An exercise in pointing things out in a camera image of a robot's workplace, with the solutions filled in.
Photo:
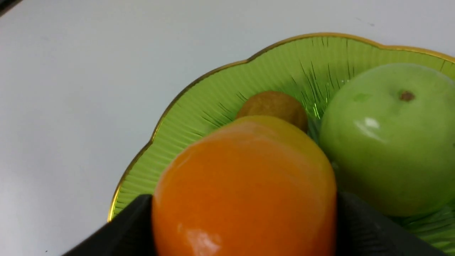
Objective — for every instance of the orange fruit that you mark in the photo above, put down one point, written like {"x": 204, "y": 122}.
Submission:
{"x": 258, "y": 186}

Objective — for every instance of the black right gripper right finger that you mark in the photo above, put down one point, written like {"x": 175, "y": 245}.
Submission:
{"x": 363, "y": 231}

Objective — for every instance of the brown kiwi fruit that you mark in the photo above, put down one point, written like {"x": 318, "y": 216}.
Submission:
{"x": 278, "y": 105}

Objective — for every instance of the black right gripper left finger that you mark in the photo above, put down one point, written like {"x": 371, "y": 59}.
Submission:
{"x": 127, "y": 234}

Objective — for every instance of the green apple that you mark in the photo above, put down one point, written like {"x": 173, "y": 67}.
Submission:
{"x": 390, "y": 132}

